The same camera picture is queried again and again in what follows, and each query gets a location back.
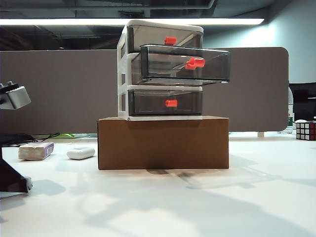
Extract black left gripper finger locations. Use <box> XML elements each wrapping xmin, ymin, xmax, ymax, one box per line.
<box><xmin>0</xmin><ymin>145</ymin><xmax>34</xmax><ymax>194</ymax></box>

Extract white and purple eraser block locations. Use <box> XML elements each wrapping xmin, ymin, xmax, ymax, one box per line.
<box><xmin>18</xmin><ymin>142</ymin><xmax>55</xmax><ymax>161</ymax></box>

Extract white oval plastic case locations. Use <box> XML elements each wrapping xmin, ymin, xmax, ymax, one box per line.
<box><xmin>66</xmin><ymin>147</ymin><xmax>96</xmax><ymax>160</ymax></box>

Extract grey-brown desk partition panel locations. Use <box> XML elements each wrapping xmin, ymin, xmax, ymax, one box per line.
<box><xmin>0</xmin><ymin>46</ymin><xmax>290</xmax><ymax>135</ymax></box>

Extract brown cardboard box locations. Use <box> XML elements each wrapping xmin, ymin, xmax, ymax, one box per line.
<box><xmin>97</xmin><ymin>116</ymin><xmax>230</xmax><ymax>170</ymax></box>

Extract long ceiling light strip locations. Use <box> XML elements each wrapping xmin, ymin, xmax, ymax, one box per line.
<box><xmin>0</xmin><ymin>18</ymin><xmax>265</xmax><ymax>26</ymax></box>

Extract clear plastic bottle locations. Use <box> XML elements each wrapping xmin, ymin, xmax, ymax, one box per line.
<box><xmin>287</xmin><ymin>90</ymin><xmax>296</xmax><ymax>135</ymax></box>

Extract rubik's cube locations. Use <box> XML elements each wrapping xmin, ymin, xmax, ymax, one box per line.
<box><xmin>295</xmin><ymin>120</ymin><xmax>316</xmax><ymax>141</ymax></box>

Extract black office chair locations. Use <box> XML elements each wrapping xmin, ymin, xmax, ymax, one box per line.
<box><xmin>288</xmin><ymin>83</ymin><xmax>316</xmax><ymax>123</ymax></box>

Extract black background cables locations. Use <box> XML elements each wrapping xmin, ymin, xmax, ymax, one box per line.
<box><xmin>0</xmin><ymin>133</ymin><xmax>61</xmax><ymax>148</ymax></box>

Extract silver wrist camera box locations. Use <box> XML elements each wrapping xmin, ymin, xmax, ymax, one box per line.
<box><xmin>0</xmin><ymin>81</ymin><xmax>32</xmax><ymax>111</ymax></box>

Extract white plastic drawer cabinet frame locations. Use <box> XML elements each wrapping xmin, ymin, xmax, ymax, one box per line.
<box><xmin>117</xmin><ymin>19</ymin><xmax>204</xmax><ymax>121</ymax></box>

